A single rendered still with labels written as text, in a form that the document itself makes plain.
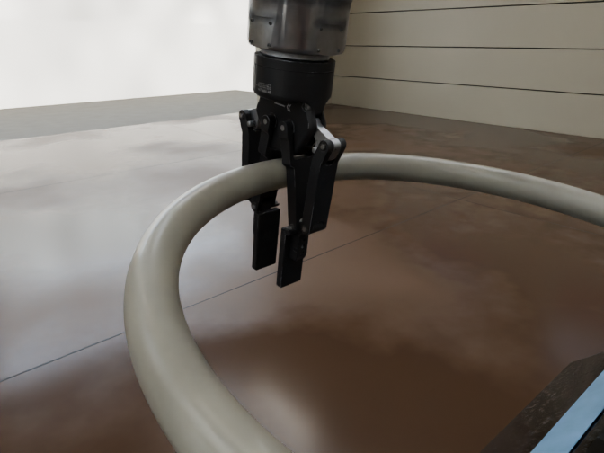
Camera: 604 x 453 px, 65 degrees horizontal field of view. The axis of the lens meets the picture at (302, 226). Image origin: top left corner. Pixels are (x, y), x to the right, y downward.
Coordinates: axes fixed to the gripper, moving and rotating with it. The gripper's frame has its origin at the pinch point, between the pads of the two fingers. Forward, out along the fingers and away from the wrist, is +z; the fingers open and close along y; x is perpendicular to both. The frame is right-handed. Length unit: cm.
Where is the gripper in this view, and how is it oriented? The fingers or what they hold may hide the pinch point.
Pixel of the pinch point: (278, 248)
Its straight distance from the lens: 52.6
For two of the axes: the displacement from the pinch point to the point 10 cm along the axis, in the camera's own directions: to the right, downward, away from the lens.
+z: -1.0, 9.0, 4.3
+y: 6.8, 3.8, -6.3
